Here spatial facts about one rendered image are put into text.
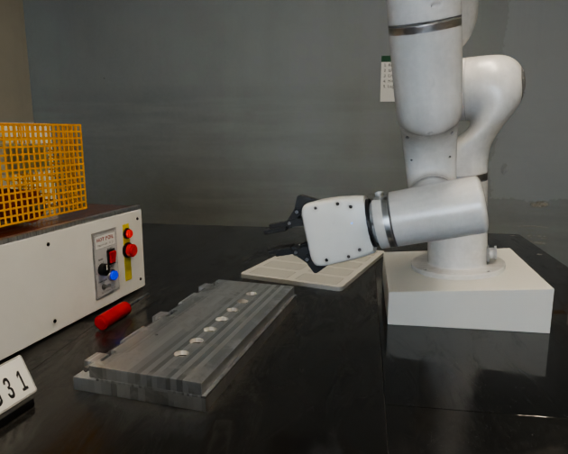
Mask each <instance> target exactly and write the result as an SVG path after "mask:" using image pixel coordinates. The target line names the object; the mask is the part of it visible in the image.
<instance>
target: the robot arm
mask: <svg viewBox="0 0 568 454"><path fill-rule="evenodd" d="M386 2H387V14H388V26H389V47H390V58H391V69H392V79H393V89H394V97H395V106H396V113H397V119H398V123H399V128H400V133H401V139H402V144H403V151H404V158H405V166H406V174H407V184H408V188H406V189H401V190H397V191H391V192H388V193H387V195H384V192H383V191H378V192H376V193H375V197H374V198H373V200H372V201H371V199H368V198H367V196H366V195H344V196H337V197H329V198H323V199H317V198H314V197H311V196H307V195H298V197H297V201H296V204H295V209H294V211H293V212H292V214H291V215H290V217H289V218H288V219H287V220H286V221H283V222H274V223H270V224H269V227H270V228H267V229H266V230H264V231H263V233H264V234H271V233H276V232H285V231H287V230H288V229H291V228H292V227H295V226H304V229H305V234H306V237H307V243H306V244H302V245H296V244H295V243H290V244H285V245H279V246H274V247H272V248H271V249H269V250H268V253H269V255H270V254H275V255H276V257H279V256H285V255H291V254H293V255H294V256H297V257H299V258H300V259H302V260H303V261H305V262H306V263H307V264H308V266H309V267H310V268H311V270H312V271H313V272H314V273H318V272H319V271H320V270H322V269H323V268H325V267H326V266H328V265H332V264H335V263H340V262H345V261H348V260H352V259H358V258H362V257H365V256H368V255H371V254H372V253H375V252H376V249H377V247H378V246H379V245H380V247H381V248H382V249H388V248H394V247H399V246H406V245H411V244H418V243H423V242H427V253H425V254H422V255H419V256H417V257H415V258H413V259H412V260H411V267H412V269H413V270H414V271H415V272H417V273H418V274H421V275H423V276H427V277H434V278H440V279H449V280H474V279H483V278H488V277H495V276H497V275H499V274H501V273H502V272H504V271H505V269H506V262H505V261H504V260H503V259H501V258H499V257H497V246H494V248H489V245H488V229H489V214H488V164H489V155H490V147H491V145H492V143H493V141H494V139H495V137H496V136H497V134H498V133H499V131H500V129H501V128H502V127H503V125H504V124H505V123H506V121H507V120H508V119H509V117H510V116H511V115H512V114H513V113H514V112H515V110H516V109H517V108H518V106H519V104H520V102H521V100H522V99H523V97H524V93H525V88H526V77H525V71H524V69H523V68H522V67H521V66H520V64H519V63H518V62H517V61H516V60H515V59H513V58H511V57H509V56H505V55H486V56H477V57H469V58H463V46H464V45H465V43H466V42H467V41H468V40H469V39H470V37H471V35H472V33H473V31H474V28H475V25H476V22H477V18H478V8H479V0H386ZM459 121H470V123H471V124H470V126H469V128H468V129H467V130H466V131H465V132H464V133H462V134H461V135H459V136H458V127H459ZM301 214H302V216H300V215H301Z"/></svg>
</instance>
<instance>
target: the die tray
mask: <svg viewBox="0 0 568 454"><path fill-rule="evenodd" d="M383 252H384V251H383V250H376V252H375V253H372V254H371V255H368V256H365V257H362V258H358V259H352V260H348V261H345V262H340V263H335V264H332V265H328V266H326V267H325V268H323V269H322V270H320V271H319V272H318V273H314V272H313V271H312V270H311V268H310V267H309V266H308V264H307V263H306V262H305V261H303V260H302V259H300V258H299V257H297V256H294V255H293V254H291V255H285V256H279V257H276V256H274V257H272V258H270V259H267V260H265V261H263V262H262V263H260V264H258V265H256V266H254V267H252V268H249V269H247V270H245V271H244V272H242V273H241V277H242V278H249V279H255V280H262V281H269V282H275V283H281V284H288V285H294V286H307V287H313V288H320V289H326V290H333V291H343V290H344V289H345V288H346V287H348V286H349V285H350V284H351V283H352V282H353V281H354V280H355V279H356V278H357V277H359V276H360V275H361V274H362V273H364V272H365V271H366V270H367V269H368V268H370V267H371V266H372V265H373V264H374V263H375V262H377V261H378V260H379V259H380V258H381V257H383Z"/></svg>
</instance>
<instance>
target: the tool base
mask: <svg viewBox="0 0 568 454"><path fill-rule="evenodd" d="M214 285H215V282H213V283H212V284H208V283H204V284H203V285H202V286H200V287H199V288H198V293H199V292H200V291H202V290H203V289H205V288H206V287H208V286H214ZM296 304H297V295H293V296H292V297H291V298H290V299H289V300H288V301H287V302H286V303H285V304H284V305H283V307H282V308H281V309H280V310H279V311H278V312H277V313H276V314H275V315H274V317H273V318H272V319H271V320H270V321H269V322H268V323H267V324H266V326H265V327H264V328H263V329H262V330H261V331H260V332H259V333H258V334H257V336H256V337H255V338H254V339H253V340H252V341H251V342H250V343H249V344H248V346H247V347H246V348H245V349H244V350H243V351H242V352H241V353H240V354H239V356H238V357H237V358H236V359H235V360H234V361H233V362H232V363H231V365H230V366H229V367H228V368H227V369H226V370H225V371H224V372H223V373H222V375H221V376H220V377H219V378H218V379H217V380H216V381H215V382H214V383H213V384H212V385H211V386H210V387H209V388H208V389H207V390H206V391H205V392H204V394H203V395H193V394H188V393H182V392H177V391H171V390H166V389H159V388H154V387H148V386H138V385H133V384H127V383H122V382H116V381H111V380H104V379H99V378H93V377H90V376H89V365H91V364H92V363H94V362H95V361H97V360H101V361H103V360H105V359H107V358H108V357H110V356H111V355H112V353H111V350H113V349H111V350H109V351H108V352H107V353H100V352H97V353H95V354H94V355H92V356H90V357H89V358H87V359H85V360H84V362H85V367H84V368H83V370H82V371H81V372H79V373H78V374H76V375H75V376H74V377H73V380H74V389H76V390H80V391H86V392H91V393H97V394H101V395H111V396H117V397H122V398H127V399H133V400H138V401H144V402H148V403H154V404H164V405H168V406H174V407H179V408H185V409H189V410H195V411H200V412H206V411H207V410H208V409H209V408H210V407H211V406H212V404H213V403H214V402H215V401H216V399H217V398H218V397H219V396H220V395H221V394H222V393H223V392H224V390H225V389H226V388H227V387H228V386H229V385H230V384H231V382H232V381H233V380H234V379H235V377H236V376H237V375H238V374H239V373H240V371H241V370H242V369H243V368H244V366H245V365H246V364H247V363H248V362H249V360H250V359H251V358H252V357H253V356H254V354H255V353H256V352H257V351H258V350H259V348H260V347H261V346H262V345H263V343H264V342H265V341H266V340H267V339H268V338H269V337H270V336H271V334H272V333H273V332H274V331H275V330H276V329H277V328H278V326H279V325H280V324H281V323H282V321H283V320H284V319H285V318H286V317H287V315H288V314H289V313H290V312H291V310H292V309H293V308H294V307H295V306H296ZM179 305H180V304H179ZM179 305H178V306H179ZM178 306H176V307H178ZM176 307H175V308H176ZM175 308H173V309H175ZM173 309H172V310H170V311H169V312H159V313H157V314H155V315H154V316H152V323H154V322H156V321H157V320H159V319H160V318H161V317H162V316H170V315H171V314H173ZM149 325H151V324H149ZM149 325H148V326H149ZM148 326H146V327H148ZM122 343H123V342H122ZM122 343H120V344H119V345H121V344H122ZM119 345H117V346H116V347H118V346H119ZM116 347H114V349H115V348H116Z"/></svg>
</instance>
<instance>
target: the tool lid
mask: <svg viewBox="0 0 568 454"><path fill-rule="evenodd" d="M293 295H294V286H281V285H271V284H261V283H251V282H241V281H231V280H221V279H218V280H216V281H215V285H214V286H208V287H206V288H205V289H203V290H202V291H200V292H199V293H193V294H192V295H190V296H188V297H187V298H185V299H184V300H182V301H180V302H179V304H180V305H179V306H178V307H176V308H175V309H173V314H171V315H170V316H162V317H161V318H160V319H159V320H157V321H156V322H154V323H152V324H151V325H149V326H148V327H145V326H142V327H141V328H140V329H138V330H136V331H134V332H133V333H131V334H130V335H128V336H127V337H125V338H124V339H122V340H121V341H120V343H122V342H123V343H122V344H121V345H119V346H118V347H116V348H115V349H113V350H111V353H112V355H111V356H110V357H108V358H107V359H105V360H103V361H101V360H97V361H95V362H94V363H92V364H91V365H89V376H90V377H93V378H99V379H104V380H111V381H116V382H122V383H127V384H133V385H138V386H148V387H154V388H159V389H166V390H171V391H177V392H182V393H188V394H193V395H203V394H204V392H205V391H206V390H207V389H208V388H209V387H210V386H211V385H212V384H213V383H214V382H215V381H216V380H217V379H218V378H219V377H220V376H221V375H222V373H223V372H224V371H225V370H226V369H227V368H228V367H229V366H230V365H231V363H232V362H233V361H234V360H235V359H236V358H237V357H238V356H239V354H240V353H241V352H242V351H243V350H244V349H245V348H246V347H247V346H248V344H249V343H250V342H251V341H252V340H253V339H254V338H255V337H256V336H257V334H258V333H259V332H260V331H261V330H262V329H263V328H264V327H265V326H266V324H267V323H268V322H269V321H270V320H271V319H272V318H273V317H274V315H275V314H276V313H277V312H278V311H279V310H280V309H281V308H282V307H283V305H284V304H285V303H286V302H287V301H288V300H289V299H290V298H291V297H292V296H293ZM241 303H243V304H241ZM219 321H223V322H219ZM193 342H200V343H193ZM178 355H187V356H184V357H176V356H178Z"/></svg>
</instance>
